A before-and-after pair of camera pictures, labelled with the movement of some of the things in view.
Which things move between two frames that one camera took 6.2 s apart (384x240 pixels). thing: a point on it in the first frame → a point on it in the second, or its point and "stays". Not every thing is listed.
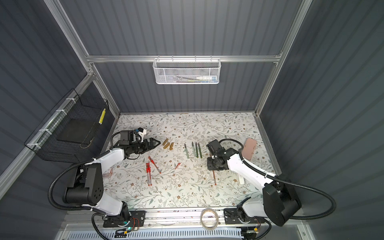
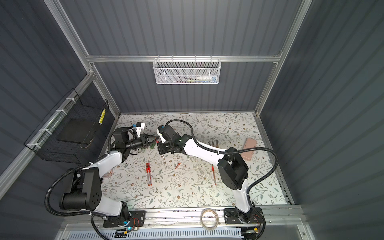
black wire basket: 77,130 stays
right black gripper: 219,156 → 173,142
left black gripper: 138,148 → 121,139
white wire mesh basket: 184,71 stays
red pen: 147,171 stays
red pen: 214,178 stays
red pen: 150,174 stays
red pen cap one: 177,165 stays
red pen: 157,168 → 162,155
